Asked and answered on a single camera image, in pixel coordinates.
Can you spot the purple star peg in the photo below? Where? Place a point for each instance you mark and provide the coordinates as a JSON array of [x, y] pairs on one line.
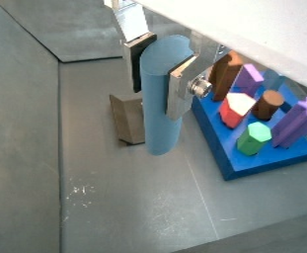
[[292, 127]]

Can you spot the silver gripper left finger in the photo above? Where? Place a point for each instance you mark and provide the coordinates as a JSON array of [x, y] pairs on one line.
[[136, 35]]

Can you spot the red white pentagon peg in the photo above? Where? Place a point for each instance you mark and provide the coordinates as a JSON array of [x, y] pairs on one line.
[[235, 108]]

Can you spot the blue peg board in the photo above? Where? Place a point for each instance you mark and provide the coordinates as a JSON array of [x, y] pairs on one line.
[[235, 163]]

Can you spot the brown tall block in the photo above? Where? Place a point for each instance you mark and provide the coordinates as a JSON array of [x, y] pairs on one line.
[[224, 74]]

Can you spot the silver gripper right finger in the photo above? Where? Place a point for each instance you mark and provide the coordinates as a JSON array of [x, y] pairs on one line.
[[188, 81]]

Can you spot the green hexagon peg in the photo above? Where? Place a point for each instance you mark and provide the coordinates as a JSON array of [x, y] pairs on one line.
[[255, 138]]

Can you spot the black curved stand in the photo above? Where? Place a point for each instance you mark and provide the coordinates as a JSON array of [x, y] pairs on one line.
[[129, 115]]

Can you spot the light blue oval peg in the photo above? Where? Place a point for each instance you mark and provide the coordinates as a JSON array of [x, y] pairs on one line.
[[160, 58]]

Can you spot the brown round peg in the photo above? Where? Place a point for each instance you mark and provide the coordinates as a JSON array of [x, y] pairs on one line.
[[268, 104]]

